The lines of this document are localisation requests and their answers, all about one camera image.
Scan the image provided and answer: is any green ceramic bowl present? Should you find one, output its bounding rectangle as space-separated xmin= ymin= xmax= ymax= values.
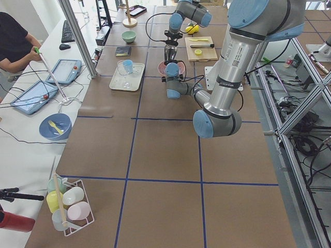
xmin=122 ymin=30 xmax=137 ymax=43

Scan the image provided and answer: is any steel ice scoop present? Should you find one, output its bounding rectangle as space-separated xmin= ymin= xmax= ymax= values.
xmin=163 ymin=44 xmax=177 ymax=65

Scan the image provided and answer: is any aluminium frame post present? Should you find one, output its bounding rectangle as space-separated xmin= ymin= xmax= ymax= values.
xmin=59 ymin=0 xmax=98 ymax=79

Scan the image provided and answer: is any pink bowl of ice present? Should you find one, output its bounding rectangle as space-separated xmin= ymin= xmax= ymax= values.
xmin=158 ymin=60 xmax=186 ymax=77

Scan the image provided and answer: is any white wire cup rack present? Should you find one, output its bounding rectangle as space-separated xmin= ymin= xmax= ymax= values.
xmin=46 ymin=173 xmax=95 ymax=238

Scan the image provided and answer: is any cream bear tray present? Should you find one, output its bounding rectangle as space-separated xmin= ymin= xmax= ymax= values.
xmin=109 ymin=62 xmax=145 ymax=91

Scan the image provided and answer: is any teach pendant tablet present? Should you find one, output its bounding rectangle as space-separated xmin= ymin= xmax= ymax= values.
xmin=52 ymin=59 xmax=82 ymax=85
xmin=10 ymin=81 xmax=58 ymax=115

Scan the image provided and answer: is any black computer mouse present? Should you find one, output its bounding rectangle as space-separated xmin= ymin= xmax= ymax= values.
xmin=59 ymin=43 xmax=71 ymax=51

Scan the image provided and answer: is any half lemon slice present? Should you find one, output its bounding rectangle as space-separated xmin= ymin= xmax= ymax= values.
xmin=194 ymin=49 xmax=203 ymax=56

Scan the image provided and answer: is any steel cylinder muddler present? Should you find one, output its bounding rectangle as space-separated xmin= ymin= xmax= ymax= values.
xmin=190 ymin=43 xmax=215 ymax=49

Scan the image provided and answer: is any person in black shirt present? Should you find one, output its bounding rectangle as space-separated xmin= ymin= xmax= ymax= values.
xmin=1 ymin=12 xmax=41 ymax=73

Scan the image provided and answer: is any black keyboard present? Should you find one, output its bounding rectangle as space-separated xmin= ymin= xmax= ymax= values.
xmin=61 ymin=20 xmax=75 ymax=43

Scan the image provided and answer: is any blue plastic cup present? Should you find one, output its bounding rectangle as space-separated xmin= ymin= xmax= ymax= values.
xmin=123 ymin=59 xmax=133 ymax=74

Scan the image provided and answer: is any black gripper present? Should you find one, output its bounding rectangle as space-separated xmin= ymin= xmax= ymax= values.
xmin=164 ymin=30 xmax=182 ymax=43

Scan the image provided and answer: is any near teach pendant tablet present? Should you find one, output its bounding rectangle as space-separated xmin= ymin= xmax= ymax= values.
xmin=10 ymin=81 xmax=58 ymax=115

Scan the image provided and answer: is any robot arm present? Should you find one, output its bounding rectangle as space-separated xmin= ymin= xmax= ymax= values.
xmin=164 ymin=1 xmax=306 ymax=138
xmin=164 ymin=0 xmax=212 ymax=46

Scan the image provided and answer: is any clear wine glass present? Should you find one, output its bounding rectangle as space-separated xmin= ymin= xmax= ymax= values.
xmin=117 ymin=60 xmax=130 ymax=89

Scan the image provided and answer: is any far teach pendant tablet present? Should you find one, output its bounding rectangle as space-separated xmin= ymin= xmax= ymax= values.
xmin=52 ymin=59 xmax=82 ymax=85

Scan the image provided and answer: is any wooden cup stand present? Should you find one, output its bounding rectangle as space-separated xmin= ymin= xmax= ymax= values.
xmin=122 ymin=0 xmax=138 ymax=28

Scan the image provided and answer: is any red bottle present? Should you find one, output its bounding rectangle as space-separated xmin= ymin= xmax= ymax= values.
xmin=1 ymin=211 xmax=35 ymax=233

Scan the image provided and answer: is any wooden cutting board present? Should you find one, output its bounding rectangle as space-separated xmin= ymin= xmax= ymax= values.
xmin=185 ymin=36 xmax=218 ymax=61

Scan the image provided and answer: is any blue bowl with fork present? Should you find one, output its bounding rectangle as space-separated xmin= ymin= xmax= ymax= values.
xmin=39 ymin=113 xmax=72 ymax=141

